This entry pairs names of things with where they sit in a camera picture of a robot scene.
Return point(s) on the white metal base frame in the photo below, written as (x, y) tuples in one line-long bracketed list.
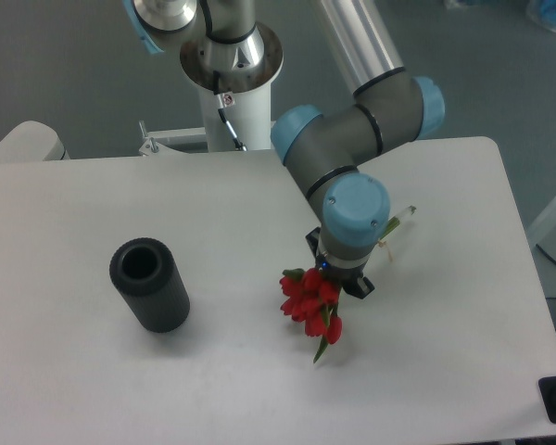
[(190, 140)]

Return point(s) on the red tulip bouquet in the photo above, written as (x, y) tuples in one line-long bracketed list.
[(312, 299)]

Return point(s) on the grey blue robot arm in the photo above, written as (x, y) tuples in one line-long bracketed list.
[(322, 153)]

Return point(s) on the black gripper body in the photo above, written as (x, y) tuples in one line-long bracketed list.
[(348, 272)]

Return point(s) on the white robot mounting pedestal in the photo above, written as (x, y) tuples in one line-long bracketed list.
[(234, 86)]

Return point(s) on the black ribbed cylindrical vase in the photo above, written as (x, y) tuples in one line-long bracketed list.
[(145, 273)]

